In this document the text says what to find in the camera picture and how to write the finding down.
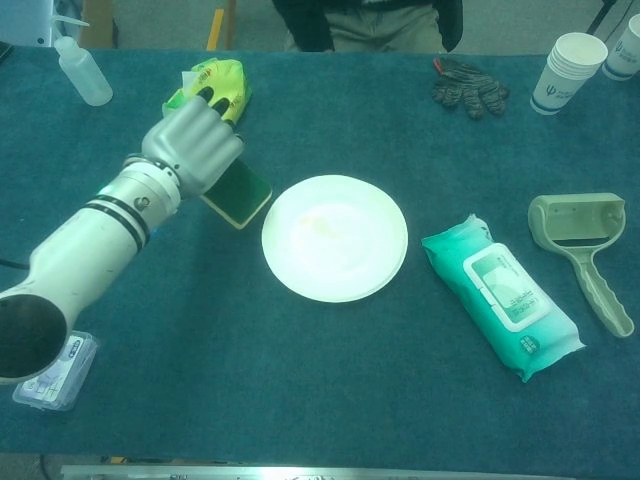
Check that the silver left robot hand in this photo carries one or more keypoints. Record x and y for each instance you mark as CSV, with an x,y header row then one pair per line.
x,y
192,145

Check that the teal table cloth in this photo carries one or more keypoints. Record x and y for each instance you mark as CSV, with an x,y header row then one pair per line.
x,y
300,375

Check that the stack of white paper cups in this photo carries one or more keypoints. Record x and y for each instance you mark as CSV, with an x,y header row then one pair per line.
x,y
565,75

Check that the single white paper cup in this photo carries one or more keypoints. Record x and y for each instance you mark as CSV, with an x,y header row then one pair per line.
x,y
625,55

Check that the yellow strip post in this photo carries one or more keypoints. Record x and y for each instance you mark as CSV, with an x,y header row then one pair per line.
x,y
216,30

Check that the white appliance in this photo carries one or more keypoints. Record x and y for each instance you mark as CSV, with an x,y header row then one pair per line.
x,y
25,20

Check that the white round plate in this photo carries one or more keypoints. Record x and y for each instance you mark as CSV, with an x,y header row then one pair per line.
x,y
335,240

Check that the grey knitted work glove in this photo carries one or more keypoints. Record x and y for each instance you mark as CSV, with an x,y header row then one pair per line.
x,y
470,90

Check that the yellow green tissue pack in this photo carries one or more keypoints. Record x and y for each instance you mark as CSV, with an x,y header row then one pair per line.
x,y
232,75

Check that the green yellow sponge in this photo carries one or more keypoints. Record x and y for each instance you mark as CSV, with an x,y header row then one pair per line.
x,y
240,197

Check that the pale green lint roller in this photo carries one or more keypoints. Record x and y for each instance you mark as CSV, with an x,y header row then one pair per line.
x,y
575,215

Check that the teal wet wipes pack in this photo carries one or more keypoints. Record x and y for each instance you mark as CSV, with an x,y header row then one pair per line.
x,y
500,300

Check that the seated person in dark jacket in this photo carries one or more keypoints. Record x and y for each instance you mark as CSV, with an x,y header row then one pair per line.
x,y
375,25

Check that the brown cardboard box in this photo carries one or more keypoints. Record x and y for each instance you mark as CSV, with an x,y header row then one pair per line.
x,y
97,25

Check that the clear plastic card box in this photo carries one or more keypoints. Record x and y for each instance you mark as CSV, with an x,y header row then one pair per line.
x,y
65,385

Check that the clear plastic squeeze bottle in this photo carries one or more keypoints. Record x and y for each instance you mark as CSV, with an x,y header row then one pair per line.
x,y
87,80

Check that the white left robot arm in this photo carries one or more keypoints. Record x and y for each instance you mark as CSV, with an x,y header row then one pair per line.
x,y
85,250

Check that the metal frame rail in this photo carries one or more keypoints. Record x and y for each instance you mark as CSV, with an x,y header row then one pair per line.
x,y
300,472

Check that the black tripod leg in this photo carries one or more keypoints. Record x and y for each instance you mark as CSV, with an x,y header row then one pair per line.
x,y
600,15

